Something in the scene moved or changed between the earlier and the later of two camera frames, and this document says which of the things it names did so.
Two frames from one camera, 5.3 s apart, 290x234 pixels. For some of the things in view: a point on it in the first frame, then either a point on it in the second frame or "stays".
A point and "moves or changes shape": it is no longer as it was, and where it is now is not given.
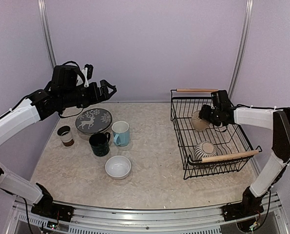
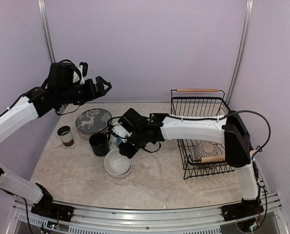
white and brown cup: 66,134 stays
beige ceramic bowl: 198,124 moves or changes shape
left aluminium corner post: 47,28 stays
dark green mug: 99,142 stays
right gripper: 203,113 -> 127,152
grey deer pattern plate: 93,120 stays
